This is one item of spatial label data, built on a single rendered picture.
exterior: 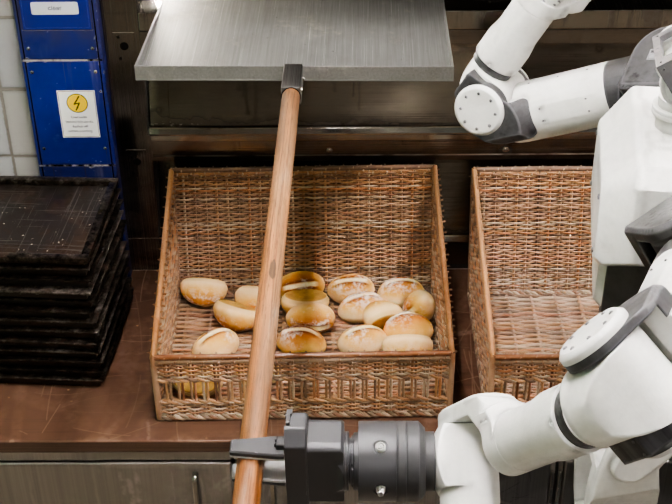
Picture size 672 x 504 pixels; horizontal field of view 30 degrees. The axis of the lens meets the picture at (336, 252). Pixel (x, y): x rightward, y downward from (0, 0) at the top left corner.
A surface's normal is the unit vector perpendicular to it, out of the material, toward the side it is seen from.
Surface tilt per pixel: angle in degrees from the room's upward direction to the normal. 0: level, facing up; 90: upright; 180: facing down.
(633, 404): 64
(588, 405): 75
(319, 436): 1
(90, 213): 0
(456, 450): 33
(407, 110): 70
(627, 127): 46
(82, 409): 0
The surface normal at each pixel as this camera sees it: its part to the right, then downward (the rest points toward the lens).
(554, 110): -0.46, 0.39
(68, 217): -0.01, -0.83
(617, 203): -0.81, 0.26
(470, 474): -0.03, -0.40
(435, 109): 0.00, 0.24
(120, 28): 0.00, 0.56
